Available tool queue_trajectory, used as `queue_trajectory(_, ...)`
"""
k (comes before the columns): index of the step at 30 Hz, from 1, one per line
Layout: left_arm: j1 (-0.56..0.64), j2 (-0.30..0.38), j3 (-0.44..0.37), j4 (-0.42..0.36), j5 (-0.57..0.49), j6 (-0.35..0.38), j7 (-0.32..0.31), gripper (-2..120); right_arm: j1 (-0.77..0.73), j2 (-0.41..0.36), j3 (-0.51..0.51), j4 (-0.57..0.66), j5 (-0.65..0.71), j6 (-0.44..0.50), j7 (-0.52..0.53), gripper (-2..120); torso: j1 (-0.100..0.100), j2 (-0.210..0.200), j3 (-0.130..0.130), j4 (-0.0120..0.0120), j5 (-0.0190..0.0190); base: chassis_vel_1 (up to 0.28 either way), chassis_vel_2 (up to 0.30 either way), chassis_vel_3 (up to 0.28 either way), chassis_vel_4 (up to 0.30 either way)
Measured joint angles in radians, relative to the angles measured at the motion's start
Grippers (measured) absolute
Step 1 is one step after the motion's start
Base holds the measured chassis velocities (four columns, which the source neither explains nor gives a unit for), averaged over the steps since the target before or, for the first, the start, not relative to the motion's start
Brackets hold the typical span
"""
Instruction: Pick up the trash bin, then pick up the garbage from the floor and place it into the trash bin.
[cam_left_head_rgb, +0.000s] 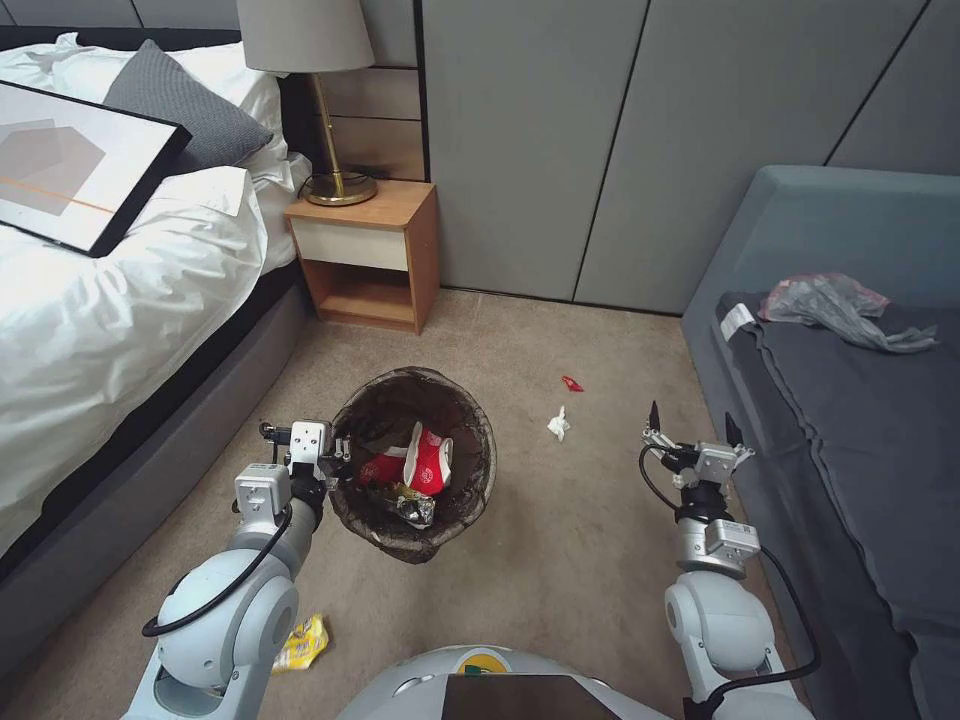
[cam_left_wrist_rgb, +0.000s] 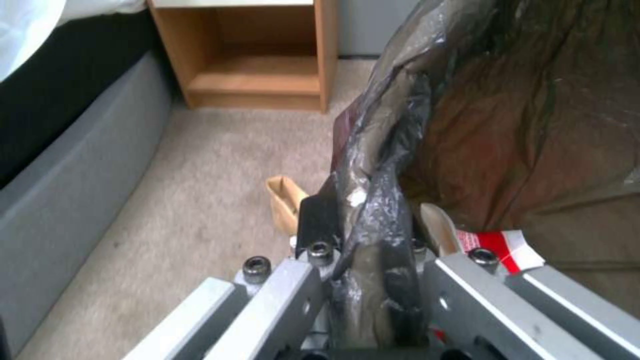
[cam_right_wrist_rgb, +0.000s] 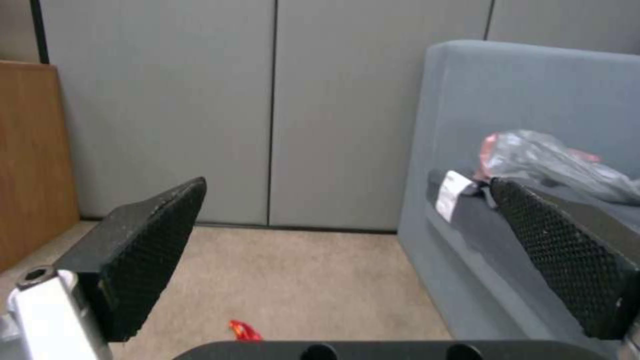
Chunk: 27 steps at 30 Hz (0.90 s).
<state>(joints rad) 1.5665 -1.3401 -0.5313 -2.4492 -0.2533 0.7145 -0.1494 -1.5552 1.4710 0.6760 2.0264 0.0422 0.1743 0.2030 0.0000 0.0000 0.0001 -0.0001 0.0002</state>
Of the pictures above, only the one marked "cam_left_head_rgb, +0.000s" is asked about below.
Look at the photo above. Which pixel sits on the white duvet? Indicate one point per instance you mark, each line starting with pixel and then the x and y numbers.
pixel 112 337

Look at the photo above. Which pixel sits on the brass lamp grey shade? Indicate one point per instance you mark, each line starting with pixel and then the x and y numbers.
pixel 307 34

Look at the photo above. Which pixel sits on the wooden wall panel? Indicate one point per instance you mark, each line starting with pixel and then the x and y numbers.
pixel 382 142

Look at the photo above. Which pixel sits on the crumpled foil snack wrapper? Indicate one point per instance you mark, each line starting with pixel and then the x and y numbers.
pixel 412 510

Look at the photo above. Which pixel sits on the yellow snack wrapper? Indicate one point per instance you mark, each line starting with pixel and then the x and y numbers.
pixel 304 641

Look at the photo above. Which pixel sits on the red cup white inside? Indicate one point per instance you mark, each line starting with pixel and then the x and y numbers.
pixel 427 465

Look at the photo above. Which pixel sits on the wooden nightstand white drawer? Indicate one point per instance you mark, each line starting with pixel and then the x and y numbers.
pixel 360 244

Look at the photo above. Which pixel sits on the black framed abstract picture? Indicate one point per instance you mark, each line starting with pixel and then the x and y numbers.
pixel 60 165

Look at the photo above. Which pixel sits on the crumpled grey plastic bag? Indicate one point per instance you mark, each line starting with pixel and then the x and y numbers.
pixel 825 304

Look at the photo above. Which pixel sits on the crushed red paper cup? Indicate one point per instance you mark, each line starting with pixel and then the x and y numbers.
pixel 379 469

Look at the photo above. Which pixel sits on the grey textured pillow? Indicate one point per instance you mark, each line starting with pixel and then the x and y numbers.
pixel 187 112

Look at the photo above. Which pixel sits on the dark grey blanket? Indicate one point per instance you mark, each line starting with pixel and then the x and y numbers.
pixel 862 450

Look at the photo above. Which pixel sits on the grey upholstered bed frame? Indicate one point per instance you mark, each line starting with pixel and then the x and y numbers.
pixel 112 487

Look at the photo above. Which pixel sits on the white fabric label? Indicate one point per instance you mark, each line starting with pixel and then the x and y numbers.
pixel 736 322

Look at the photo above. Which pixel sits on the grey-blue sofa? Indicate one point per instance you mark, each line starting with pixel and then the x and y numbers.
pixel 862 225

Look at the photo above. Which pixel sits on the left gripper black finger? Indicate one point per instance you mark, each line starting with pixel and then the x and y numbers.
pixel 342 447
pixel 271 433

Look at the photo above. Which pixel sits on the small red wrapper scrap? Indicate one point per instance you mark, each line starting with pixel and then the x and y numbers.
pixel 572 384

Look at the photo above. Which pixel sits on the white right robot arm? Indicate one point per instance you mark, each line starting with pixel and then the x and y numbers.
pixel 720 615

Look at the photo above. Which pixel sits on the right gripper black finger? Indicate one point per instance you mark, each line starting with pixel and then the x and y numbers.
pixel 732 433
pixel 654 427

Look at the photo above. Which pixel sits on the dark round trash bin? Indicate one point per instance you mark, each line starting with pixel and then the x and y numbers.
pixel 390 544

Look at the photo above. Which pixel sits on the crumpled white tissue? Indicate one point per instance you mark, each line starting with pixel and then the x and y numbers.
pixel 559 426

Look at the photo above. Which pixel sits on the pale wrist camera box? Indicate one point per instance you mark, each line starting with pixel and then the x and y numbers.
pixel 310 440
pixel 716 461

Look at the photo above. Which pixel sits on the white robot front shell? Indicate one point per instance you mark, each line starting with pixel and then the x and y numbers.
pixel 420 675

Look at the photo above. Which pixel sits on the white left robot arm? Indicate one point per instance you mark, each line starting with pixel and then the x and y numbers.
pixel 225 600

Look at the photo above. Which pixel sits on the white pillow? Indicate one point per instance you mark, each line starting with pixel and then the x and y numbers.
pixel 240 82

